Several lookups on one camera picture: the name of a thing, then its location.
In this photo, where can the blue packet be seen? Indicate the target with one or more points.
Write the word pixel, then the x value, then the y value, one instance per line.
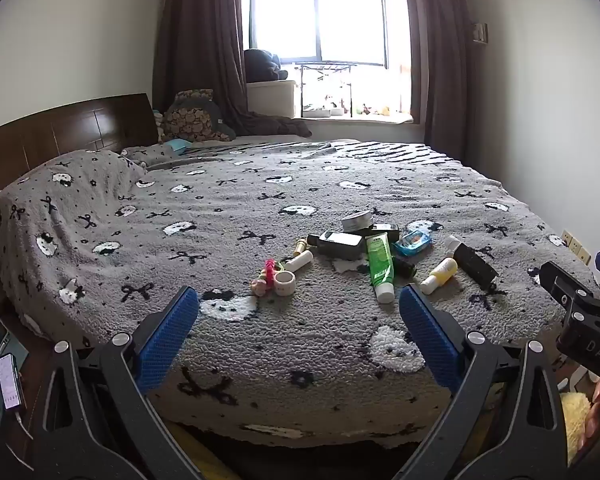
pixel 412 243

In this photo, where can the brown curtain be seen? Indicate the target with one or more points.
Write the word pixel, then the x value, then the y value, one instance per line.
pixel 440 60
pixel 200 35

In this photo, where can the small dark bottle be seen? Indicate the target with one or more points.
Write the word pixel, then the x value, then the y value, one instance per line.
pixel 405 266

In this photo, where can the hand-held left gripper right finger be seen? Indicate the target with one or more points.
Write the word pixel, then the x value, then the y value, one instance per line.
pixel 427 332

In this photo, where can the dark rectangular bottle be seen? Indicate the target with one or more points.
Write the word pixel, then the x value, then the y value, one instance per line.
pixel 337 245

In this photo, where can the dark small container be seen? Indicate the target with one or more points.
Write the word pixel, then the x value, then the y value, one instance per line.
pixel 387 232

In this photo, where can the wall outlet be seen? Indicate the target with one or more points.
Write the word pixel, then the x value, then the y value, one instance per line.
pixel 575 247

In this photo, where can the person's right hand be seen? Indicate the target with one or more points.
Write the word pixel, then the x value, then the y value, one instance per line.
pixel 594 417

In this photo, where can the dark wooden headboard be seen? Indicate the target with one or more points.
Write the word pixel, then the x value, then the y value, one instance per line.
pixel 55 130

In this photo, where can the striped bed sheet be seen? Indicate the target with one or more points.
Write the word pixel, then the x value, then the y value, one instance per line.
pixel 380 152

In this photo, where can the grey printed blanket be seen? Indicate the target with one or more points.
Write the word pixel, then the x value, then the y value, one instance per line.
pixel 230 200

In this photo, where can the black tube with white cap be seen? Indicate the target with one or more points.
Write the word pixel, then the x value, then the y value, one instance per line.
pixel 475 262

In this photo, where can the white tape roll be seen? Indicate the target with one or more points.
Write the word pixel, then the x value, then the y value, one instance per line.
pixel 285 287

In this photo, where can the metal rack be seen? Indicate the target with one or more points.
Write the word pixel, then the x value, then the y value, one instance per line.
pixel 325 66

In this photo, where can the yellow and white bottle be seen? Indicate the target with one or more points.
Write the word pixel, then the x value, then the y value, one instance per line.
pixel 440 275

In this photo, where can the yellow plush toy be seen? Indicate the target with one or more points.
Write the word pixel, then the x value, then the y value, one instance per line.
pixel 575 425

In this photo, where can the small gold-capped bottle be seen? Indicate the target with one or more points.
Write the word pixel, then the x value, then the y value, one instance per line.
pixel 301 246

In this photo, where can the white storage box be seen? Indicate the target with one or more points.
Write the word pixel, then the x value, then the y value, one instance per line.
pixel 272 100

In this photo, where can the pink toy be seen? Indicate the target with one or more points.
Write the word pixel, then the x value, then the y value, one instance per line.
pixel 269 267

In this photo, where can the round metal tin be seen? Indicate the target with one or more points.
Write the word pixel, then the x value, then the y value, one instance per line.
pixel 357 222

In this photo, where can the wall switch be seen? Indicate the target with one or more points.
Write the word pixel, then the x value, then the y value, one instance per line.
pixel 480 32

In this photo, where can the green tube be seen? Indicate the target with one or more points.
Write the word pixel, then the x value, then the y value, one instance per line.
pixel 380 265

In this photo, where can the dark brown blanket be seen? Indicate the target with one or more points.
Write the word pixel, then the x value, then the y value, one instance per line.
pixel 275 125

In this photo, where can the dark plush toy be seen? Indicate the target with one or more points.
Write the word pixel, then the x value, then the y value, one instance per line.
pixel 260 65

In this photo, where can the patterned pillow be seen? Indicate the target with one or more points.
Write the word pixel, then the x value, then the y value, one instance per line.
pixel 190 115

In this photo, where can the smartphone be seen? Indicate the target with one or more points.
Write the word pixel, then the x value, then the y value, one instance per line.
pixel 10 382

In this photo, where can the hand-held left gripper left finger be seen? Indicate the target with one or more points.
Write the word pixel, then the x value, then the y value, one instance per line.
pixel 170 330

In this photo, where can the row of windowsill figurines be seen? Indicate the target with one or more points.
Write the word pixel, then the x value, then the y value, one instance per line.
pixel 365 109

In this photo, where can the window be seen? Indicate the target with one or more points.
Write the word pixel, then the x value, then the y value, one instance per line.
pixel 350 20

